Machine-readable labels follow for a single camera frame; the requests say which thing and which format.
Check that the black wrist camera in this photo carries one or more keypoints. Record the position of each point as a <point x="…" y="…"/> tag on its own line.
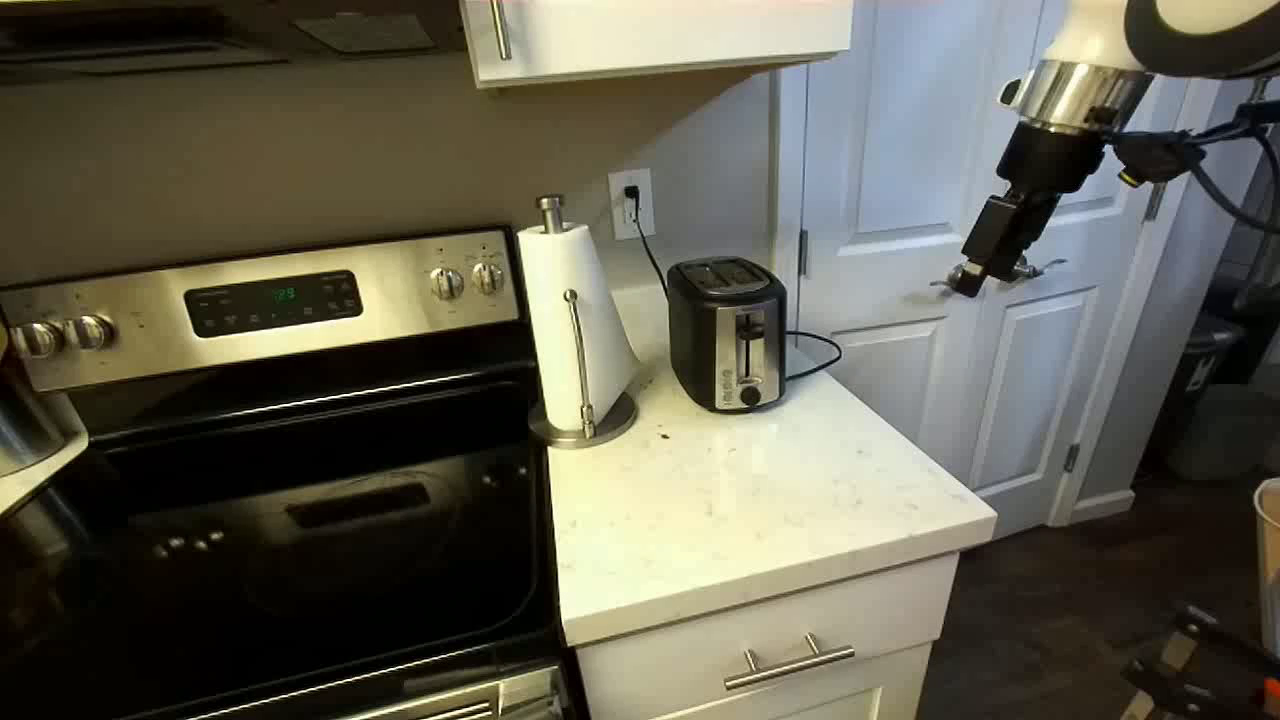
<point x="1155" y="155"/>

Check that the white lower cabinet drawer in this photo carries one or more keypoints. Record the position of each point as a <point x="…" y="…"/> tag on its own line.
<point x="773" y="642"/>

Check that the black and silver toaster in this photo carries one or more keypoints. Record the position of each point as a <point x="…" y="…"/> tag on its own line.
<point x="707" y="343"/>

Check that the dark range hood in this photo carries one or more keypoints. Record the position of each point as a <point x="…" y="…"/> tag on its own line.
<point x="201" y="35"/>

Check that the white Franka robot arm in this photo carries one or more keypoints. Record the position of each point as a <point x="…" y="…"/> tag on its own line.
<point x="1093" y="42"/>

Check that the silver stove knob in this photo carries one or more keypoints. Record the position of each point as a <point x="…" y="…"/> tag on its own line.
<point x="444" y="281"/>
<point x="40" y="336"/>
<point x="484" y="276"/>
<point x="94" y="331"/>

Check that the white paper towel roll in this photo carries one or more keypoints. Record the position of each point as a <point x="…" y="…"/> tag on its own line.
<point x="573" y="323"/>

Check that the white upper cabinet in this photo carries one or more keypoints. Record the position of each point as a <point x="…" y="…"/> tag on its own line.
<point x="654" y="35"/>

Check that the black folding stand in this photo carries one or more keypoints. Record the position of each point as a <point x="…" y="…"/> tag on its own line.
<point x="1202" y="667"/>

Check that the silver paper towel holder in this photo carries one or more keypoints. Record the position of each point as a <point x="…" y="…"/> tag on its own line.
<point x="583" y="403"/>

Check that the white wall outlet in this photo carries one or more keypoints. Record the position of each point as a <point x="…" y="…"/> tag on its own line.
<point x="632" y="201"/>

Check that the white panelled door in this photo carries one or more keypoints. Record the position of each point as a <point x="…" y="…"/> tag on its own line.
<point x="905" y="160"/>

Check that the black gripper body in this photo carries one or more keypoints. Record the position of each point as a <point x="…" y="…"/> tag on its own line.
<point x="1038" y="174"/>

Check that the grey trash bin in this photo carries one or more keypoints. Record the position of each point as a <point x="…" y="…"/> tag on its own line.
<point x="1221" y="403"/>

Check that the black stove display panel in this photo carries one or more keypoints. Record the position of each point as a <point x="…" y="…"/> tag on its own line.
<point x="275" y="301"/>

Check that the black toaster lever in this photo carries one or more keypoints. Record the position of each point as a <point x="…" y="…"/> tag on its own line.
<point x="754" y="331"/>

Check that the white plastic container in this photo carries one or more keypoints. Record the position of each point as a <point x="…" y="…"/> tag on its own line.
<point x="1271" y="563"/>

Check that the stainless steel electric stove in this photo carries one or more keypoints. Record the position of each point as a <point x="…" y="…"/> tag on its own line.
<point x="267" y="504"/>

